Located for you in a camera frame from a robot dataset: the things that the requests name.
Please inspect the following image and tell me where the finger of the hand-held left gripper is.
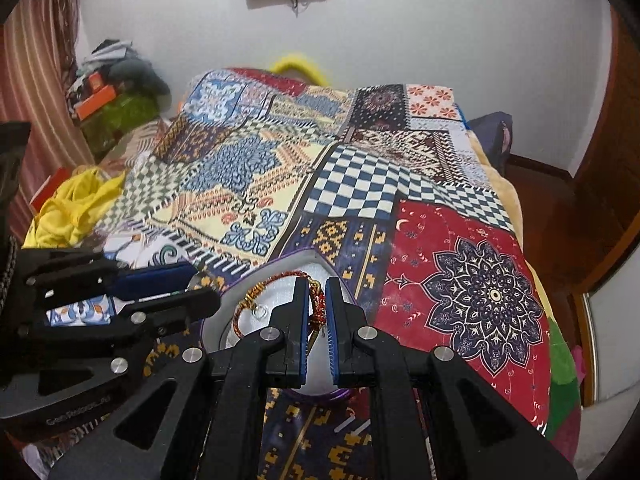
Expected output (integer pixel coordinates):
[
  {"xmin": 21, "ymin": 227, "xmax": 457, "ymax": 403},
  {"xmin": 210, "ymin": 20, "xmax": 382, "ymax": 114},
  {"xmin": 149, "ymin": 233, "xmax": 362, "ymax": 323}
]
[
  {"xmin": 21, "ymin": 249, "xmax": 200, "ymax": 312},
  {"xmin": 19, "ymin": 287, "xmax": 222, "ymax": 402}
]

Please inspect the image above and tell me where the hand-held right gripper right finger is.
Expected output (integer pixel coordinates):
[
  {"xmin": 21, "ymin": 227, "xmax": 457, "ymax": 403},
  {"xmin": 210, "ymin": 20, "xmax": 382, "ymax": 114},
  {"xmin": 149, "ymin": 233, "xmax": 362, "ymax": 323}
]
[{"xmin": 325, "ymin": 276, "xmax": 592, "ymax": 480}]

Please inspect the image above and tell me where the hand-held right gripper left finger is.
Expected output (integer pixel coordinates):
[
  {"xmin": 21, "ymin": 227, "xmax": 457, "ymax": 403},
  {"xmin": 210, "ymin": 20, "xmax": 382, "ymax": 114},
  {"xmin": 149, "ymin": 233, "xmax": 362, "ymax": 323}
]
[{"xmin": 47, "ymin": 276, "xmax": 307, "ymax": 480}]

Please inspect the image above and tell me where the red string bracelet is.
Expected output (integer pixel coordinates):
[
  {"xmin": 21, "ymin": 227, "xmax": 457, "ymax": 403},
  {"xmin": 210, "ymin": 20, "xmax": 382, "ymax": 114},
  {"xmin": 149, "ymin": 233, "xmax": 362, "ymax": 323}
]
[{"xmin": 231, "ymin": 270, "xmax": 329, "ymax": 357}]

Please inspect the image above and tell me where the white round box purple rim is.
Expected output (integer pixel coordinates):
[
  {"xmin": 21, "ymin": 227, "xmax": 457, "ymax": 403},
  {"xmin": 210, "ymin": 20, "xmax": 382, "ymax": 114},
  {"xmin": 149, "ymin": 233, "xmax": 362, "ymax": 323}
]
[{"xmin": 200, "ymin": 250, "xmax": 362, "ymax": 402}]

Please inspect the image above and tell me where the red box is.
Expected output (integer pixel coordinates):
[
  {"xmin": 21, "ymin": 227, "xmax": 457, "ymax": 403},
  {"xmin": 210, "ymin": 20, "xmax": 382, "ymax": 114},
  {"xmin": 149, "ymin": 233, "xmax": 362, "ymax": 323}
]
[{"xmin": 29, "ymin": 167, "xmax": 72, "ymax": 216}]

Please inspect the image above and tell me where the yellow cloth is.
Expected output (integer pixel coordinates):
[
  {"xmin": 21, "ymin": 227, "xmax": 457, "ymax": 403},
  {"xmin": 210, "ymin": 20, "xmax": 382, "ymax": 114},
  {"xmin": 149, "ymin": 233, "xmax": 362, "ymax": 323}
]
[{"xmin": 22, "ymin": 167, "xmax": 127, "ymax": 249}]

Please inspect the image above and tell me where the orange box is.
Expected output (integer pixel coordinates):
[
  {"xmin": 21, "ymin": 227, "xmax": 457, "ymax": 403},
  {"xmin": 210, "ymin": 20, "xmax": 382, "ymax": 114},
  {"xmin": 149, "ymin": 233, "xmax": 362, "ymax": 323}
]
[{"xmin": 74, "ymin": 85, "xmax": 122, "ymax": 122}]

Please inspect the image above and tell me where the striped curtain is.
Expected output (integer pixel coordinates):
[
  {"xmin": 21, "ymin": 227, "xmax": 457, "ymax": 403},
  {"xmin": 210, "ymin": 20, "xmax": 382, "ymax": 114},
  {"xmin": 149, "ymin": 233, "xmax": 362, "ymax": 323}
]
[{"xmin": 0, "ymin": 0, "xmax": 97, "ymax": 242}]

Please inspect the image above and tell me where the green plastic bag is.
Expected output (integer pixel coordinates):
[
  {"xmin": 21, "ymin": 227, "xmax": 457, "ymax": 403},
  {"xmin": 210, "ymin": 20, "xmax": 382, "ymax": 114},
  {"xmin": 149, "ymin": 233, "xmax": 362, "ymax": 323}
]
[{"xmin": 81, "ymin": 92, "xmax": 162, "ymax": 159}]

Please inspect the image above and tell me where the patchwork printed blanket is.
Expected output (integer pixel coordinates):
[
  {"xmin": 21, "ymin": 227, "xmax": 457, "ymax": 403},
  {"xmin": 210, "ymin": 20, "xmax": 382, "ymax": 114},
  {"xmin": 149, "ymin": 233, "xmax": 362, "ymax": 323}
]
[{"xmin": 30, "ymin": 66, "xmax": 557, "ymax": 480}]

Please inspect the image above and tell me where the pile of grey clothes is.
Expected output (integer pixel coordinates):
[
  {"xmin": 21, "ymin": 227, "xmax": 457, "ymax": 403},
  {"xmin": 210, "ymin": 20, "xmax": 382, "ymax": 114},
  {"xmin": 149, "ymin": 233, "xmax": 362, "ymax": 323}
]
[{"xmin": 75, "ymin": 39, "xmax": 172, "ymax": 97}]

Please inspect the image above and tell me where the beige blanket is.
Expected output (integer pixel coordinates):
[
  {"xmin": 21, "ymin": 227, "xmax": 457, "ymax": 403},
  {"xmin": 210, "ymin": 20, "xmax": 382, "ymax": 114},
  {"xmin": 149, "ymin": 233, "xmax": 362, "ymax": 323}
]
[{"xmin": 470, "ymin": 130, "xmax": 527, "ymax": 243}]

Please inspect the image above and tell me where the green cloth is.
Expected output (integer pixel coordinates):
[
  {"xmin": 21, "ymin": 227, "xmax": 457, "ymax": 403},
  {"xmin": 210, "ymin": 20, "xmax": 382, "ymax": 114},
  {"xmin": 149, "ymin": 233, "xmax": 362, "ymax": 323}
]
[{"xmin": 544, "ymin": 310, "xmax": 584, "ymax": 442}]

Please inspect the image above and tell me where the dark blue pillow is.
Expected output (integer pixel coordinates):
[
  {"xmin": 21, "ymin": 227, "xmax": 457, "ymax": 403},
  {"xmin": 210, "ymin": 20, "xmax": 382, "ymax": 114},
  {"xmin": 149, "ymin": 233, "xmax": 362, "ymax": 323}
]
[{"xmin": 467, "ymin": 112, "xmax": 514, "ymax": 168}]

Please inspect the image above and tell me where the yellow hoop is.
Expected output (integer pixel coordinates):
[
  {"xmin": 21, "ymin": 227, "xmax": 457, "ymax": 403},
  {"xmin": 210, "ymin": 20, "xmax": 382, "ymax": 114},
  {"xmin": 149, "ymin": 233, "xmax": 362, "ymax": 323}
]
[{"xmin": 270, "ymin": 51, "xmax": 329, "ymax": 86}]

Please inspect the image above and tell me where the wooden door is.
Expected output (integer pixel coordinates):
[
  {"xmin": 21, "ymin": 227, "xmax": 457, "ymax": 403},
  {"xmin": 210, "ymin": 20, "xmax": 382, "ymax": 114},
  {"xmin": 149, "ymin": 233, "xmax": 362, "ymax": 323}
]
[{"xmin": 505, "ymin": 7, "xmax": 640, "ymax": 311}]

